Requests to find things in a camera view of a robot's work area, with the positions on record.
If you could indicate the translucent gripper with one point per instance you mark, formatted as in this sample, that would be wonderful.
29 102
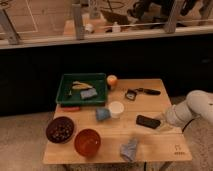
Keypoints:
164 126

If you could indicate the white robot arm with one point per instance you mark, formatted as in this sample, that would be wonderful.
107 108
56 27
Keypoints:
197 104

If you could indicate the blue sponge in tray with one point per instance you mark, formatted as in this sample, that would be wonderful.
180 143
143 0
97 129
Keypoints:
87 94

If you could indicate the black handled tool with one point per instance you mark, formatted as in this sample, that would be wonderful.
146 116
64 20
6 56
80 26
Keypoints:
148 91

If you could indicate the red marker pen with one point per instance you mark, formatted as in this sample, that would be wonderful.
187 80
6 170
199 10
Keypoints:
70 109

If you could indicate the yellow banana peel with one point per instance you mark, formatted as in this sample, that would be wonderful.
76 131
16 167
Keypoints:
76 85

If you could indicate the white bottle in background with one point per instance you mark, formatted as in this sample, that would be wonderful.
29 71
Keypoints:
116 27

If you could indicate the small black square frame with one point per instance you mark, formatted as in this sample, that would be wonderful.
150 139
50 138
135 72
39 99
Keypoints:
130 94

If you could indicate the dark bowl with beans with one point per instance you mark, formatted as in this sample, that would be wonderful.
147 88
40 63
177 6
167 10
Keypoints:
60 130

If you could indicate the white cup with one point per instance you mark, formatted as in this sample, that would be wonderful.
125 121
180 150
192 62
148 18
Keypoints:
116 108

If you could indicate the grey crumpled cloth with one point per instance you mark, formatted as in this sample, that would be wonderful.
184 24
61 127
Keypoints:
128 151

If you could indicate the green plastic tray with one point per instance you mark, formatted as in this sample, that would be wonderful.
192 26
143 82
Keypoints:
66 96

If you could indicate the orange ball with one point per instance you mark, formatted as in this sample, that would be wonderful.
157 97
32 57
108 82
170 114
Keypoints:
112 80

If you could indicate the red bowl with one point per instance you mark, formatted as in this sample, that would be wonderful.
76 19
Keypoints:
87 142

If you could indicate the blue cloth near cup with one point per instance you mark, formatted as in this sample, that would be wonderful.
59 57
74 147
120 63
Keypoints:
102 114

